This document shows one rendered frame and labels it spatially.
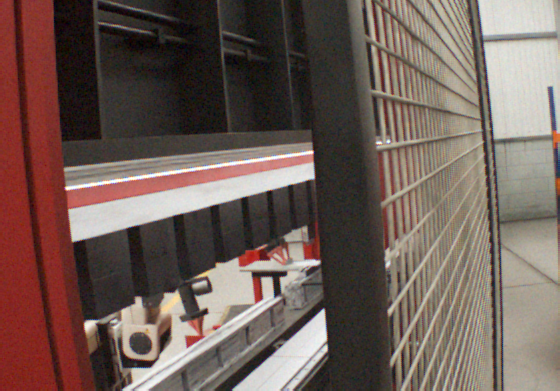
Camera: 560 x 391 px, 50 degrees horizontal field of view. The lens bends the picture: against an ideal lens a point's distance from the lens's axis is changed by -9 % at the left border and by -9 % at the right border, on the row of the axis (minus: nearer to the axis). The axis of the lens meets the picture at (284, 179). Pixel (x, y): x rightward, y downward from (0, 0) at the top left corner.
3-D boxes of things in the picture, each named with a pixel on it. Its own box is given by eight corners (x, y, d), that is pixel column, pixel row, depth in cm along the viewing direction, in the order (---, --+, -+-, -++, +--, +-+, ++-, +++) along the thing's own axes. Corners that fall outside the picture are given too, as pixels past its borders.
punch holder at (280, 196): (269, 233, 230) (265, 186, 229) (292, 232, 227) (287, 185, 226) (253, 240, 216) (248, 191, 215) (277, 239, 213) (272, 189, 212)
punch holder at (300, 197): (288, 224, 249) (284, 181, 248) (309, 223, 246) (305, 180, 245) (274, 230, 235) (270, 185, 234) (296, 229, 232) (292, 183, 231)
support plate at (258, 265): (256, 263, 276) (256, 261, 276) (314, 261, 266) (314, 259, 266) (239, 272, 259) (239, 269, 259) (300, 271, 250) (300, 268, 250)
